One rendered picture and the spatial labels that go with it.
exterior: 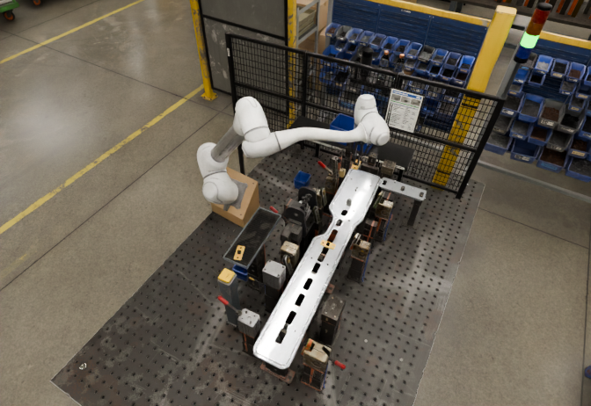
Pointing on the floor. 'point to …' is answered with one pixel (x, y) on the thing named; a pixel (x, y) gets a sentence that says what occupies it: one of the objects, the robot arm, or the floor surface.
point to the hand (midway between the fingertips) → (356, 159)
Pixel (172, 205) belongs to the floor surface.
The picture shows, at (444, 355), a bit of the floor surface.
